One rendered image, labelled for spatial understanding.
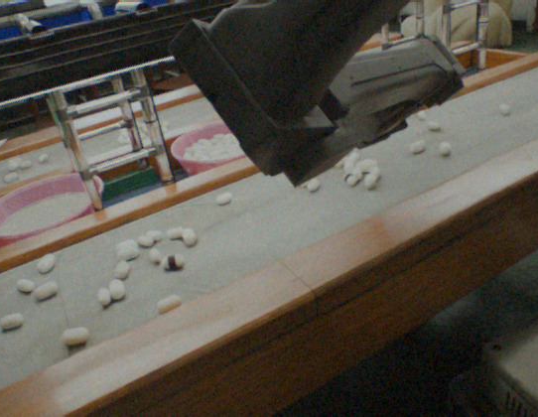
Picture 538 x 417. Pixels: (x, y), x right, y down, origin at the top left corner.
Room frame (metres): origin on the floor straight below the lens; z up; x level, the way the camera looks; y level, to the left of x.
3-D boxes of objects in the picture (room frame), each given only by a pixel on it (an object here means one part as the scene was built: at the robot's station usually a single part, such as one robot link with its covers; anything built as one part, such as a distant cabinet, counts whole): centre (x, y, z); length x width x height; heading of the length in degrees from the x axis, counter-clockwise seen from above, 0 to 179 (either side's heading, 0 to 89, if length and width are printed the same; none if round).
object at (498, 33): (3.62, -1.67, 0.40); 0.74 x 0.56 x 0.38; 119
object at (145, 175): (1.15, 0.41, 0.90); 0.20 x 0.19 x 0.45; 115
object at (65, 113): (0.79, 0.24, 0.90); 0.20 x 0.19 x 0.45; 115
